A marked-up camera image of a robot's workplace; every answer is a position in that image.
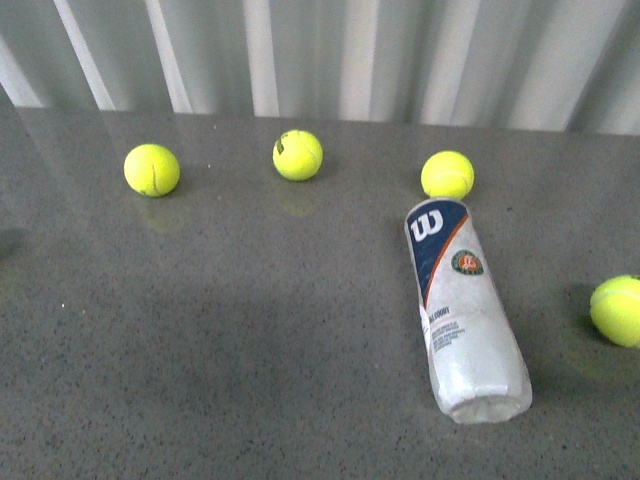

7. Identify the clear Wilson tennis ball can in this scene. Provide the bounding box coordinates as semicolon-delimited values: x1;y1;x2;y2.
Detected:
404;198;532;424

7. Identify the left yellow tennis ball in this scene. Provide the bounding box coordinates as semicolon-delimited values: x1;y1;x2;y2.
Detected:
123;144;180;198

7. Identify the far right yellow tennis ball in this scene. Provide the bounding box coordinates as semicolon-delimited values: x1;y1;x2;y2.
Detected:
590;275;639;348

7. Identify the middle yellow Wilson tennis ball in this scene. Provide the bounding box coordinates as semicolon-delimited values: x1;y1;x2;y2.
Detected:
272;130;323;181

